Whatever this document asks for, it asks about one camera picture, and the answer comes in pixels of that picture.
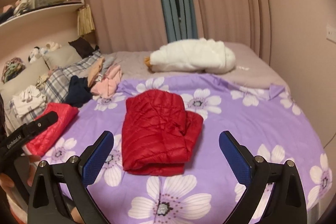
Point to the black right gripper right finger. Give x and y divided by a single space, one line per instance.
249 172

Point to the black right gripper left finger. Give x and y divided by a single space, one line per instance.
82 171

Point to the red quilted down jacket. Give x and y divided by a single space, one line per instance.
158 134

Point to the person's left hand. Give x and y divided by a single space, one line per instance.
26 169

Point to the folded light red jacket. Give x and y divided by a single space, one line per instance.
42 143

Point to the purple floral duvet cover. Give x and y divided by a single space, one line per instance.
266 121

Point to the white crumpled garment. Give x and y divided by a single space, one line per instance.
28 100

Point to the dark navy garment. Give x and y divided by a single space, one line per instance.
78 92

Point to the pink garment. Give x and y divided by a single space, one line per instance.
107 87

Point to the plaid grey pillow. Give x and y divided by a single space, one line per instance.
55 89

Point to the beige pillow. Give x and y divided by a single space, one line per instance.
62 57

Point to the tan folded garment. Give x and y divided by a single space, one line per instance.
94 71

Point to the grey bed sheet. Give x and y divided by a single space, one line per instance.
250 71

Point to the small plush toys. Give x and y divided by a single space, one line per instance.
38 52

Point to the yellow curtain tassel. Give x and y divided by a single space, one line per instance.
85 23

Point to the white wall switch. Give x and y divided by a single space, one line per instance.
331 33

